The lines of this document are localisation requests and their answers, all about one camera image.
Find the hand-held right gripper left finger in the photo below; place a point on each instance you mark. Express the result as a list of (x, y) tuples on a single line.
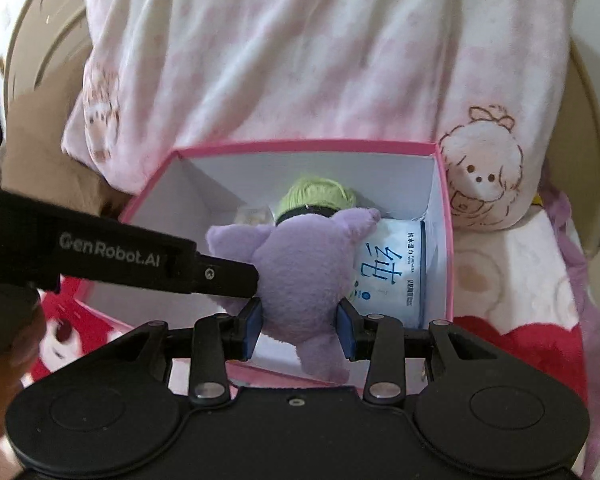
[(253, 327)]

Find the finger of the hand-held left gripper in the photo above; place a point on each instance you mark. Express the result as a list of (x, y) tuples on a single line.
[(225, 275)]

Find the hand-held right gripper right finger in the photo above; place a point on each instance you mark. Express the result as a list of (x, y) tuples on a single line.
[(344, 332)]

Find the purple plush toy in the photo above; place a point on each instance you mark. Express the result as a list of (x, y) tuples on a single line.
[(305, 270)]

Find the pink box white inside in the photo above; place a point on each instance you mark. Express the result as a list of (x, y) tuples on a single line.
[(190, 195)]

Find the green yarn ball black label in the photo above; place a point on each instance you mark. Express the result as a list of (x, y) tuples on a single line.
[(315, 195)]

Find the person's left hand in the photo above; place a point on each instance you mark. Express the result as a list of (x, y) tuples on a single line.
[(10, 360)]

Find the clear plastic packet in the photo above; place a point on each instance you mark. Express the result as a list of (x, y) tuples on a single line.
[(252, 215)]

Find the white wet wipes pack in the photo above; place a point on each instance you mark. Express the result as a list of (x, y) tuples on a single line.
[(392, 280)]

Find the brown pillow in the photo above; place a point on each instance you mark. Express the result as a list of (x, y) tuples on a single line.
[(45, 165)]

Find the red bear printed bed sheet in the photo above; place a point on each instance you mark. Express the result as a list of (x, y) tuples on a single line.
[(500, 290)]

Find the pink cartoon pillow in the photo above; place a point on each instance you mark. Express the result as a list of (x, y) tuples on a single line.
[(305, 60)]

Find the purple cloth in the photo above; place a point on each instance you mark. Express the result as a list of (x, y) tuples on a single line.
[(572, 230)]

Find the beige bed headboard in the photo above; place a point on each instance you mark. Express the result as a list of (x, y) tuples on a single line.
[(587, 125)]

